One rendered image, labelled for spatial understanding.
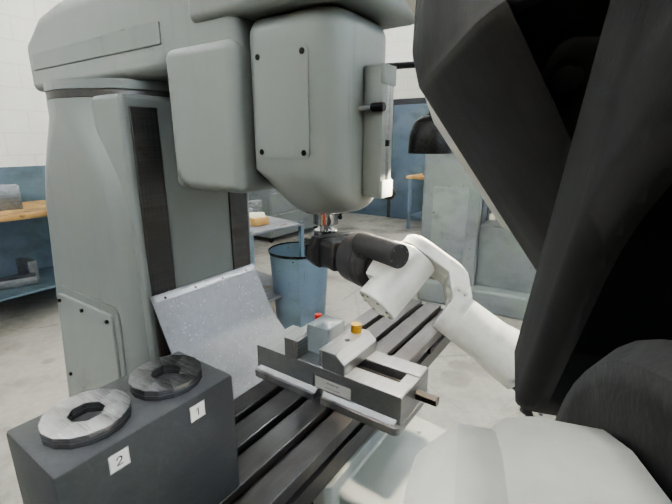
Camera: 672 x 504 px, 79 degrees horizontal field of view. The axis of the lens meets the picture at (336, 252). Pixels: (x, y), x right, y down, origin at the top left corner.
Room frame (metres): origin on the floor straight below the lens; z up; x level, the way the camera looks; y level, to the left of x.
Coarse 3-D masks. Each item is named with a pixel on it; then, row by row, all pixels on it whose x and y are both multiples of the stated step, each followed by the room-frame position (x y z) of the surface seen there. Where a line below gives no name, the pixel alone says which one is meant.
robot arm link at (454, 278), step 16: (416, 240) 0.58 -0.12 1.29; (432, 256) 0.56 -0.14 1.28; (448, 256) 0.56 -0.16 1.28; (448, 272) 0.55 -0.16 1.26; (464, 272) 0.54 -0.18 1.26; (448, 288) 0.57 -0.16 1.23; (464, 288) 0.53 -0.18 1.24; (448, 304) 0.57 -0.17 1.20; (464, 304) 0.52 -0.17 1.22; (448, 320) 0.51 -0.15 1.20
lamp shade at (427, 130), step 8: (416, 120) 0.70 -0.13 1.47; (424, 120) 0.68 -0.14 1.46; (432, 120) 0.67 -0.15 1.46; (416, 128) 0.68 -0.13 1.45; (424, 128) 0.67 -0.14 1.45; (432, 128) 0.67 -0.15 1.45; (416, 136) 0.68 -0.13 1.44; (424, 136) 0.67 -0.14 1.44; (432, 136) 0.67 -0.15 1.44; (440, 136) 0.67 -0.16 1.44; (408, 144) 0.70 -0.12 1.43; (416, 144) 0.68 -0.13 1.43; (424, 144) 0.67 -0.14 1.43; (432, 144) 0.67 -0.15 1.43; (440, 144) 0.67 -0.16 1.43; (408, 152) 0.70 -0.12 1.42; (416, 152) 0.68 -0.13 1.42; (424, 152) 0.67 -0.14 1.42; (432, 152) 0.67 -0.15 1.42; (440, 152) 0.67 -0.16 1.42; (448, 152) 0.67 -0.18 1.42
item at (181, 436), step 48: (144, 384) 0.45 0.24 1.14; (192, 384) 0.46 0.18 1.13; (48, 432) 0.37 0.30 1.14; (96, 432) 0.37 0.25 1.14; (144, 432) 0.39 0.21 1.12; (192, 432) 0.44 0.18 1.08; (48, 480) 0.32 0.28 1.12; (96, 480) 0.35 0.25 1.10; (144, 480) 0.38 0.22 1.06; (192, 480) 0.43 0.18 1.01
